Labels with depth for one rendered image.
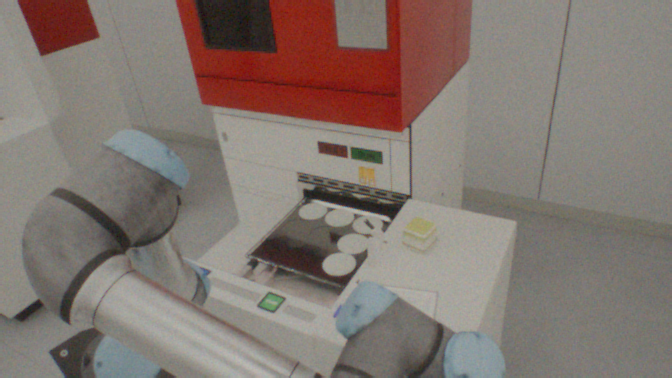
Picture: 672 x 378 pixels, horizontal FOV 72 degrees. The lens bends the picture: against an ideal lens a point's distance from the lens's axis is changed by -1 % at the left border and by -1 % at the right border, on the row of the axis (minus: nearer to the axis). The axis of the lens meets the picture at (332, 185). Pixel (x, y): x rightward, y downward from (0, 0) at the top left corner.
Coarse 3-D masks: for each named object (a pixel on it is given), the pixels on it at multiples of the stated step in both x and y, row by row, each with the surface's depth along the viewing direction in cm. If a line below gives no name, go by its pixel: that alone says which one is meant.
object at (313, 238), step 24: (288, 216) 163; (360, 216) 159; (384, 216) 158; (264, 240) 152; (288, 240) 152; (312, 240) 150; (336, 240) 149; (288, 264) 141; (312, 264) 140; (360, 264) 139
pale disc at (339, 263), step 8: (328, 256) 143; (336, 256) 142; (344, 256) 142; (352, 256) 141; (328, 264) 140; (336, 264) 139; (344, 264) 139; (352, 264) 138; (328, 272) 137; (336, 272) 136; (344, 272) 136
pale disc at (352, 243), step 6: (348, 234) 151; (354, 234) 151; (342, 240) 149; (348, 240) 149; (354, 240) 148; (360, 240) 148; (366, 240) 147; (342, 246) 146; (348, 246) 146; (354, 246) 146; (360, 246) 145; (366, 246) 145; (348, 252) 144; (354, 252) 143
